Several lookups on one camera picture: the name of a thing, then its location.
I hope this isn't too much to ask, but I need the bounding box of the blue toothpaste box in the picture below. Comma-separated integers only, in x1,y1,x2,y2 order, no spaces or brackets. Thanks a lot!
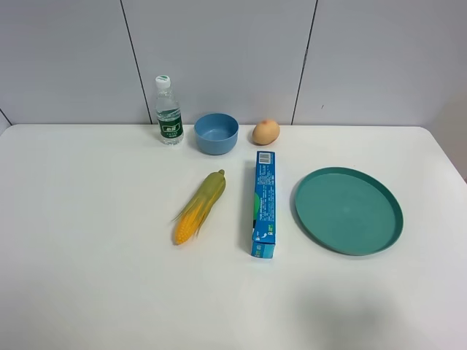
251,151,277,259

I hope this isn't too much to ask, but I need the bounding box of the blue plastic bowl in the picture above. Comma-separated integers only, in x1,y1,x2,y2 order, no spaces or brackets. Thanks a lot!
193,113,239,155

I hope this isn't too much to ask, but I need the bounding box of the tan round fruit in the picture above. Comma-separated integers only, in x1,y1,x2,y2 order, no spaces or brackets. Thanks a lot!
252,120,280,146

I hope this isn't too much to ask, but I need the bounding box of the yellow corn cob toy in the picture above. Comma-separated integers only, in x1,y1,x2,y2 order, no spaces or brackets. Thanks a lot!
173,169,226,245

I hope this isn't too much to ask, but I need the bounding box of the clear water bottle green label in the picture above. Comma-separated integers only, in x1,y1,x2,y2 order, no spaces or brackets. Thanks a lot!
155,75,184,145

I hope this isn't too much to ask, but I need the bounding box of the teal round plate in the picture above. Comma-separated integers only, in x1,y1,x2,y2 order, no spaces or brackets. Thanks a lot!
293,167,404,256

